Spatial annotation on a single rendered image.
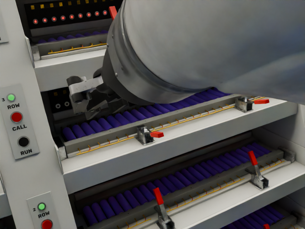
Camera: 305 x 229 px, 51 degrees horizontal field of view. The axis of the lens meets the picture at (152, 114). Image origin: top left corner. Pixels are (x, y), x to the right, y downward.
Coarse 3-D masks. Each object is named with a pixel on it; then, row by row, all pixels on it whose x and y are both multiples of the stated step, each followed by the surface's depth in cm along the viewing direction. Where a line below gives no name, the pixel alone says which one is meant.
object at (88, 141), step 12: (228, 96) 78; (252, 96) 81; (192, 108) 73; (204, 108) 75; (216, 108) 76; (228, 108) 76; (144, 120) 69; (156, 120) 69; (168, 120) 71; (108, 132) 65; (120, 132) 66; (132, 132) 67; (72, 144) 62; (84, 144) 63; (96, 144) 64; (108, 144) 64
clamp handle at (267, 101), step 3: (246, 99) 75; (267, 99) 70; (246, 102) 74; (249, 102) 74; (252, 102) 73; (255, 102) 72; (258, 102) 71; (261, 102) 70; (264, 102) 69; (267, 102) 69
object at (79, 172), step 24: (192, 120) 73; (216, 120) 72; (240, 120) 74; (264, 120) 78; (120, 144) 65; (168, 144) 66; (192, 144) 69; (72, 168) 58; (96, 168) 59; (120, 168) 62; (72, 192) 59
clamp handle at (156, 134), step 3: (144, 129) 64; (147, 129) 65; (144, 132) 65; (147, 132) 64; (150, 132) 63; (153, 132) 61; (156, 132) 60; (159, 132) 59; (162, 132) 59; (153, 135) 60; (156, 135) 59; (159, 135) 58; (162, 135) 59
